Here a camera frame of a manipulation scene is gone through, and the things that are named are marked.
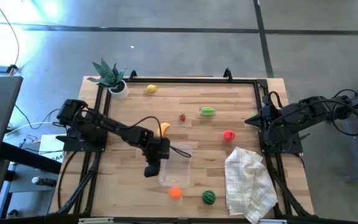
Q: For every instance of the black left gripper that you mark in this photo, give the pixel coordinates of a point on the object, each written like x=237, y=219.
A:
x=157, y=149

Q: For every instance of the yellow toy banana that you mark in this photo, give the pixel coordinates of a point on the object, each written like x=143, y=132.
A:
x=165, y=127

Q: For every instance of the green toy lime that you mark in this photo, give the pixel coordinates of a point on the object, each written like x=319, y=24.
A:
x=255, y=127

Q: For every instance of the green striped toy watermelon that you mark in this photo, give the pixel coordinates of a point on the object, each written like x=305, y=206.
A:
x=208, y=197

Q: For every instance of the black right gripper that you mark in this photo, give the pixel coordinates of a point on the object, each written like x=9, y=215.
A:
x=268, y=117

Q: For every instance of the black desk beam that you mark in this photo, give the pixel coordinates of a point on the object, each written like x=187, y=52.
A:
x=26, y=158

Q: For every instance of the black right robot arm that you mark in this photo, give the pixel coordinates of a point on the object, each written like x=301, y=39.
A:
x=306, y=109

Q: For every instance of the white label strip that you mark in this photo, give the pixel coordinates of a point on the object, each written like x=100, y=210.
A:
x=272, y=221
x=95, y=220

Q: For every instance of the green plant in white pot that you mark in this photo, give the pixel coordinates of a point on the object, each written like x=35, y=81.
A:
x=112, y=77

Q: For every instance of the red toy apple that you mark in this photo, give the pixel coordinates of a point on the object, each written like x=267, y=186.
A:
x=229, y=135

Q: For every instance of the white paper sheet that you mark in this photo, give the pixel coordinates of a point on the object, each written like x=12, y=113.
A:
x=50, y=147

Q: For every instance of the dark bottle with white cap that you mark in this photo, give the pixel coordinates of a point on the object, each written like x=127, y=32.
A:
x=43, y=181

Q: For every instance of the grey shelf board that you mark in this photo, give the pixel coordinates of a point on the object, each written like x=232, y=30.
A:
x=23, y=186

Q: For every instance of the white checked dish towel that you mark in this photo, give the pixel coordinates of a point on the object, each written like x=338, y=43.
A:
x=247, y=186

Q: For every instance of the red toy strawberry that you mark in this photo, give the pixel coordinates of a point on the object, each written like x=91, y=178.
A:
x=182, y=117

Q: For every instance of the orange toy orange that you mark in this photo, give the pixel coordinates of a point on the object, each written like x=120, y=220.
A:
x=175, y=193

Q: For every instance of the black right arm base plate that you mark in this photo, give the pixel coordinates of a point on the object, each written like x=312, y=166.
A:
x=292, y=147

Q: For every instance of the black frame clamp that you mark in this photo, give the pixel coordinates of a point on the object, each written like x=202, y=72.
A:
x=227, y=74
x=132, y=75

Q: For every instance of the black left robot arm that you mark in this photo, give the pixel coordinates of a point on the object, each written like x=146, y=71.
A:
x=104, y=123

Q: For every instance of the yellow toy lemon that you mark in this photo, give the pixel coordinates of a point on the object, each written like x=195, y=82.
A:
x=151, y=88

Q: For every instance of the clear plastic tupperware container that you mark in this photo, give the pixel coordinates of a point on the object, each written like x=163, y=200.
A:
x=179, y=174

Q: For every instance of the black aluminium table frame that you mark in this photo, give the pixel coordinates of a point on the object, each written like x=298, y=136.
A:
x=194, y=80

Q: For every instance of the green toy starfruit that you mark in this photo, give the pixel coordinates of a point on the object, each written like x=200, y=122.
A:
x=208, y=111

